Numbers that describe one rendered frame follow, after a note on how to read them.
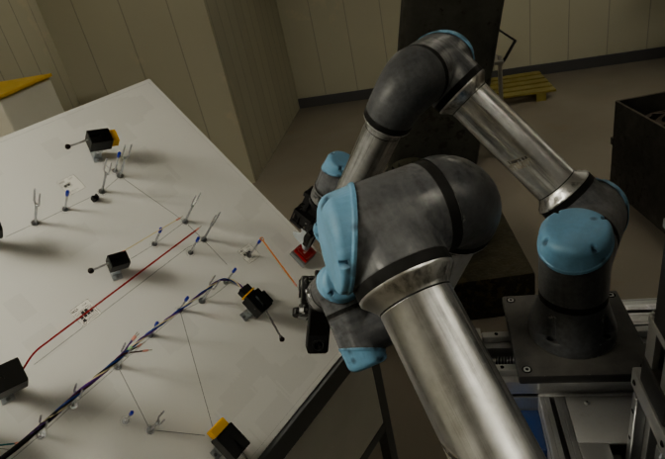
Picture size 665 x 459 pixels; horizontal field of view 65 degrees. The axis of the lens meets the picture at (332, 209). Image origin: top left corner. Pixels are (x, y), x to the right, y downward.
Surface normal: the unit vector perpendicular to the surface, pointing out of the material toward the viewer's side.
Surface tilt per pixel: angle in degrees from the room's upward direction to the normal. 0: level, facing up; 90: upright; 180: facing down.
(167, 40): 90
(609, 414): 0
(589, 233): 8
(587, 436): 0
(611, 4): 90
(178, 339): 45
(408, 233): 39
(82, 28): 90
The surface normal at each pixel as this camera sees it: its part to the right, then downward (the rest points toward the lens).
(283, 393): 0.44, -0.51
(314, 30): -0.15, 0.49
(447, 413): -0.61, -0.06
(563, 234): -0.25, -0.79
